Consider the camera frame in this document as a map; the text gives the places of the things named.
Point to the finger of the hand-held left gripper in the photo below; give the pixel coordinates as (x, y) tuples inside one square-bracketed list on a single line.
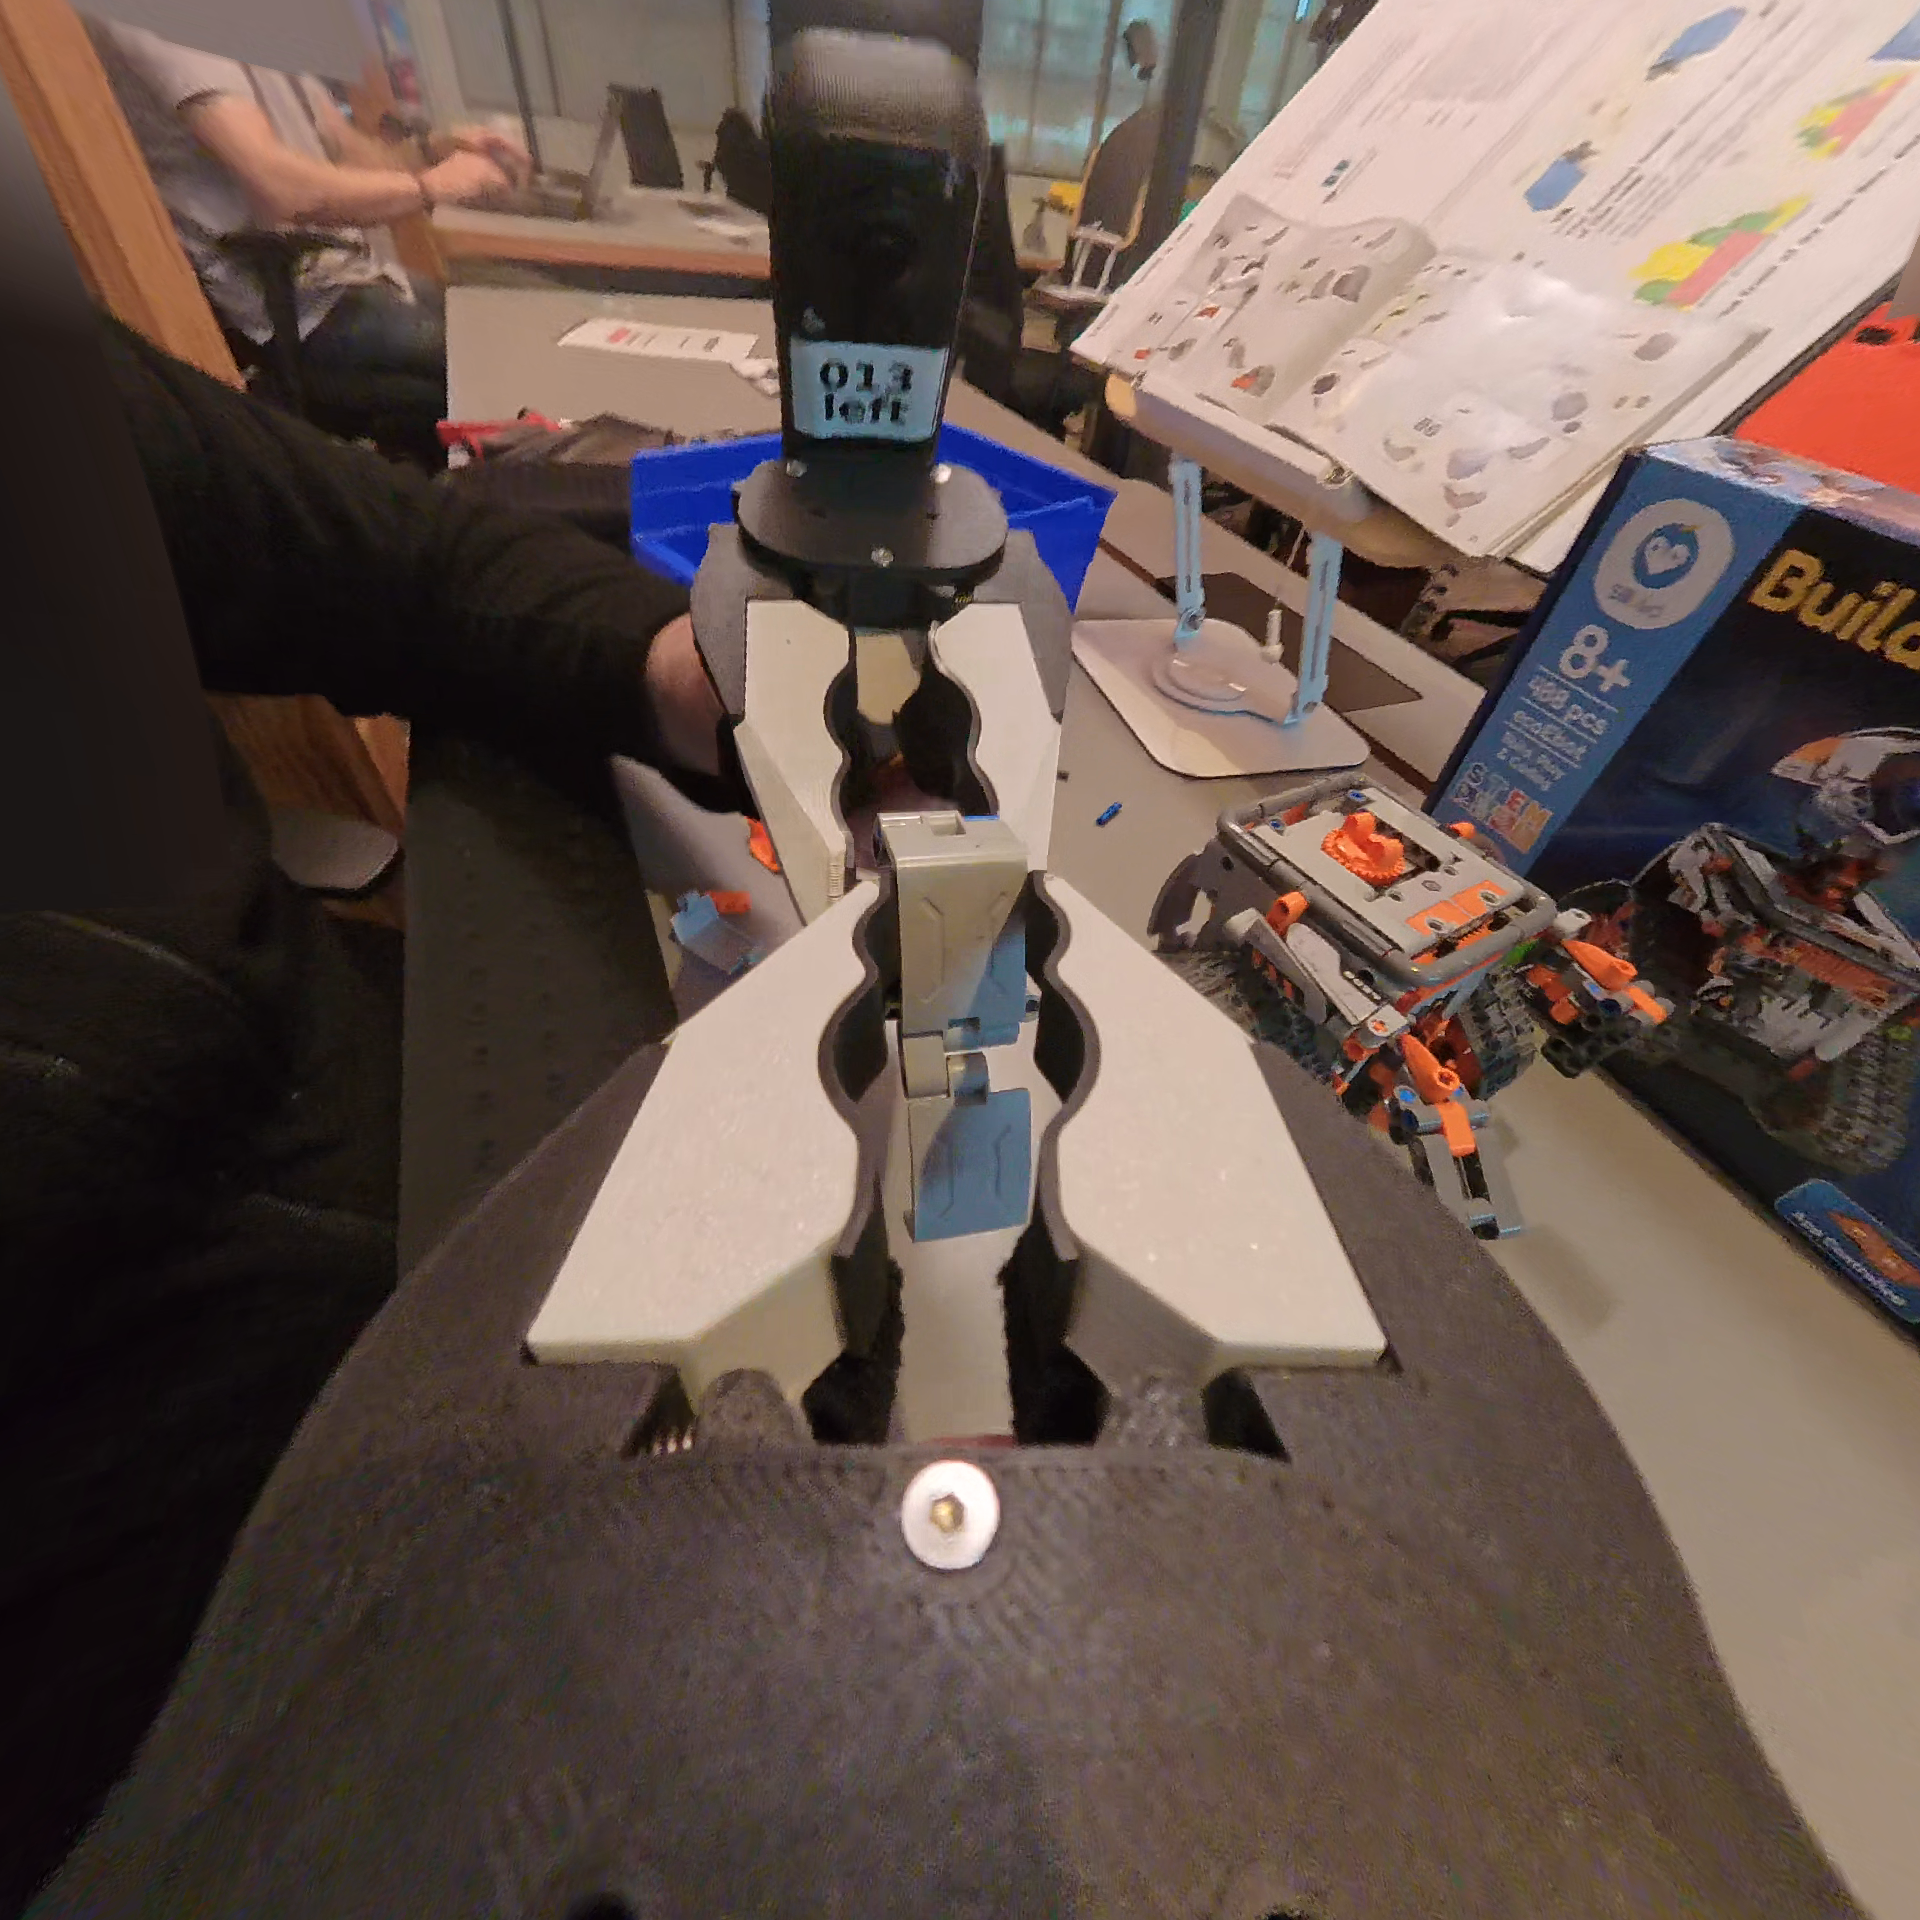
[(780, 706), (1020, 721)]

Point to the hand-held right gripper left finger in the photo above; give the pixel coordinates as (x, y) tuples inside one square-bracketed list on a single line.
[(706, 1202)]

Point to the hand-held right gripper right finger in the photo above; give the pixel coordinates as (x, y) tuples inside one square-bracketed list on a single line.
[(1215, 1202)]

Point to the long grey panel blue pins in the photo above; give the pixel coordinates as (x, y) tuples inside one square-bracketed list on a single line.
[(962, 931)]

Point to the person's left forearm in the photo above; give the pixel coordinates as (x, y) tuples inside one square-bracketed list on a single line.
[(377, 570)]

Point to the person's left hand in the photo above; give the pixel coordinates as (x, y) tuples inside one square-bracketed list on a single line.
[(682, 706)]

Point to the orange toy piece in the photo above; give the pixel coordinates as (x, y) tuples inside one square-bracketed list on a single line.
[(763, 849)]

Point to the blue storage bin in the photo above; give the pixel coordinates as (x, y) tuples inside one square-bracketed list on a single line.
[(1036, 510)]

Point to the small grey panel orange pin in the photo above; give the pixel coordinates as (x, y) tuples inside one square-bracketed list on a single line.
[(715, 931)]

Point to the white printed paper strip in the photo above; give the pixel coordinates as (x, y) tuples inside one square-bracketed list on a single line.
[(661, 340)]

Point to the background wooden desk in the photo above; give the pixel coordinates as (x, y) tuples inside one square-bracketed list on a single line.
[(601, 241)]

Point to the grey orange tracked toy robot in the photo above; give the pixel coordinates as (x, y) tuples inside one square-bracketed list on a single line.
[(1382, 901)]

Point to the open instruction booklet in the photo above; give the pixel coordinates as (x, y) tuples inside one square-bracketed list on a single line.
[(1350, 330)]

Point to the person's torso in black jacket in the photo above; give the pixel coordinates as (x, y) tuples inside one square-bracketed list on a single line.
[(150, 1202)]

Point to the dark blue robot kit box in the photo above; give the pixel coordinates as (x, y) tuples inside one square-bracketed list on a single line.
[(1694, 751)]

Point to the large white instruction sheet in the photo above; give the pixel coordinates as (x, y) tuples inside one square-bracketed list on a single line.
[(1725, 121)]

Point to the red plastic container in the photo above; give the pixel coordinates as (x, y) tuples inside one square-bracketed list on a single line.
[(1845, 405)]

